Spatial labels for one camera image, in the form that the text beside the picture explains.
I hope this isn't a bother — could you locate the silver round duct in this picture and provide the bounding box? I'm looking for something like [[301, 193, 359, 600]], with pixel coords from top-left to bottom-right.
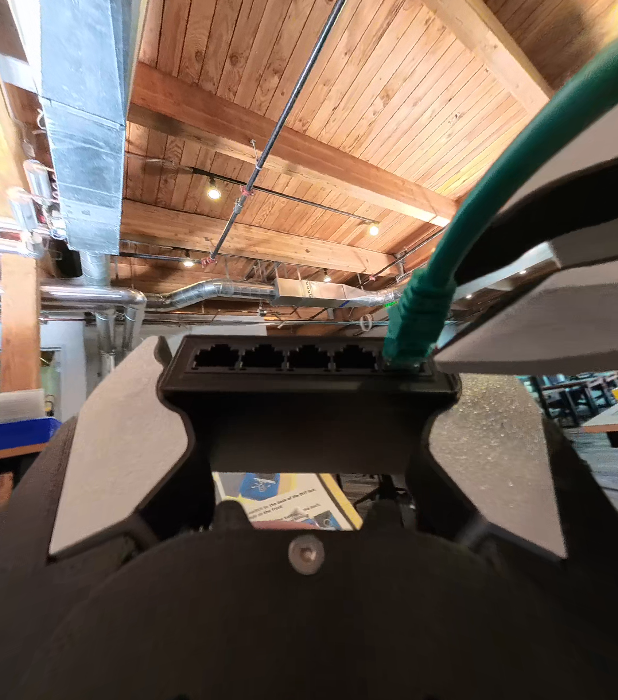
[[0, 249, 148, 378]]

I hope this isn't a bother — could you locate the rectangular metal duct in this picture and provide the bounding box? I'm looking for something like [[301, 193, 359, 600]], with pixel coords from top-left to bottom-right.
[[0, 0, 148, 257]]

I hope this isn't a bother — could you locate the green ethernet cable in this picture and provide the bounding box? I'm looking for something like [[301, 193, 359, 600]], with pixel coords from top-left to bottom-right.
[[382, 19, 618, 366]]

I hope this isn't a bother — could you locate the wooden shelf table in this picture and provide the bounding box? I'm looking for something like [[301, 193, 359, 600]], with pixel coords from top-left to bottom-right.
[[0, 443, 51, 467]]

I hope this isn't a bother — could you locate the wooden document board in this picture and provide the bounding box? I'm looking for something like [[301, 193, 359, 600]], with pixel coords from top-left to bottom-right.
[[320, 473, 364, 531]]

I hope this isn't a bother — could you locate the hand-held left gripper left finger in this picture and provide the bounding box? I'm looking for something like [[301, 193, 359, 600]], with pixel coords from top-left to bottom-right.
[[48, 335, 215, 559]]

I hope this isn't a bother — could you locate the black ceiling pipe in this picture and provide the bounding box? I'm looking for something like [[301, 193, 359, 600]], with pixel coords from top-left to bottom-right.
[[207, 0, 349, 269]]

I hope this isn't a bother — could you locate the white plastic container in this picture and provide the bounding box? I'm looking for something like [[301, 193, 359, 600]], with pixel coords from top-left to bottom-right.
[[0, 388, 46, 424]]

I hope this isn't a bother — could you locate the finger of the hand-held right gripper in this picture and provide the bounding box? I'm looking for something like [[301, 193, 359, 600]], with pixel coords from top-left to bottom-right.
[[454, 94, 618, 289], [434, 218, 618, 377]]

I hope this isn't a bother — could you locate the black track light rail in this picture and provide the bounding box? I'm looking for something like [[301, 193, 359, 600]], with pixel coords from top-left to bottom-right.
[[186, 167, 383, 237], [120, 236, 404, 284]]

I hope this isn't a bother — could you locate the small blue storage bin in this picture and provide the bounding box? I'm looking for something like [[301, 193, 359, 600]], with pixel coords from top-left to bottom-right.
[[0, 417, 62, 454]]

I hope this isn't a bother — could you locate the black network switch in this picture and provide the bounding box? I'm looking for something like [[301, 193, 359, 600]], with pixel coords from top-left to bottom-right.
[[157, 335, 463, 475]]

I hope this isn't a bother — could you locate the silver flexible duct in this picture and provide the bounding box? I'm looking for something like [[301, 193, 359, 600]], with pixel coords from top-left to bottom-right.
[[145, 276, 413, 314]]

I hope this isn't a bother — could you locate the clear glass light fixture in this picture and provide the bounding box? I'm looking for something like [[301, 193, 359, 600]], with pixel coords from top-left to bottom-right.
[[0, 159, 69, 260]]

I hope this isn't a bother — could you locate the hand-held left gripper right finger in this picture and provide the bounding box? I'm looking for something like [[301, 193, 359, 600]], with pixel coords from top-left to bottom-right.
[[406, 373, 568, 560]]

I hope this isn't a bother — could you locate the wooden post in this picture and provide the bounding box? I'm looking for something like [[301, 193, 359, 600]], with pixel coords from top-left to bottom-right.
[[0, 252, 43, 393]]

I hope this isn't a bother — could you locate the printed instruction sheet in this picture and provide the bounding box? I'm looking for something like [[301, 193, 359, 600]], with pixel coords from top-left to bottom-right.
[[213, 471, 356, 532]]

